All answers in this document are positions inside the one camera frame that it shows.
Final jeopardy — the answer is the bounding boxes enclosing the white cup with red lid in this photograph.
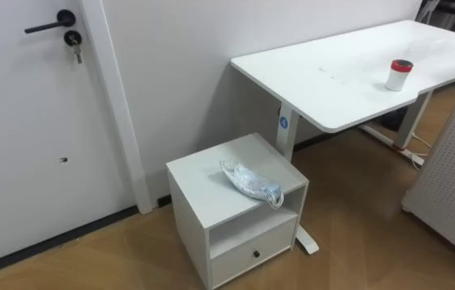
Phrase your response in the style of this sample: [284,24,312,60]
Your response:
[384,59,415,93]

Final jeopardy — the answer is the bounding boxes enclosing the face masks in plastic bag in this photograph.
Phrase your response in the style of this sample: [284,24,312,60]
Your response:
[219,159,285,209]

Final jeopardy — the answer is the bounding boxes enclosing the white nightstand with drawer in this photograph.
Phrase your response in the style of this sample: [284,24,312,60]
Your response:
[165,132,310,290]

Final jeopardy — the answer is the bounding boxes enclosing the white desk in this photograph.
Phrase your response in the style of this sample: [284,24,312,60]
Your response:
[230,19,455,255]

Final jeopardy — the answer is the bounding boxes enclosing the silver key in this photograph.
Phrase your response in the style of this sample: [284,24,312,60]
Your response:
[71,39,85,64]

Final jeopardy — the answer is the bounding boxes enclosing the black door lock cylinder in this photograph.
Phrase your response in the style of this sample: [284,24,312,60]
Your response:
[64,30,83,48]

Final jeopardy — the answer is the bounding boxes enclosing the white door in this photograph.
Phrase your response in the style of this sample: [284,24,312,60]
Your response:
[0,0,139,271]

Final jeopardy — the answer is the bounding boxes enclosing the white perforated cabinet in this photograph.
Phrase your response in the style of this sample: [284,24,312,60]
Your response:
[401,52,455,269]

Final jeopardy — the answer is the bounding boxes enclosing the white door frame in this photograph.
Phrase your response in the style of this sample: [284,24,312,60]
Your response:
[79,0,154,215]

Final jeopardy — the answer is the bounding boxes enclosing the white floor cable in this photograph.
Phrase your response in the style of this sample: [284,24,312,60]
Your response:
[406,132,434,170]

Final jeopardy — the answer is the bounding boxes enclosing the black door handle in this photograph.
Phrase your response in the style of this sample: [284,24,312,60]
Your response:
[24,9,77,35]

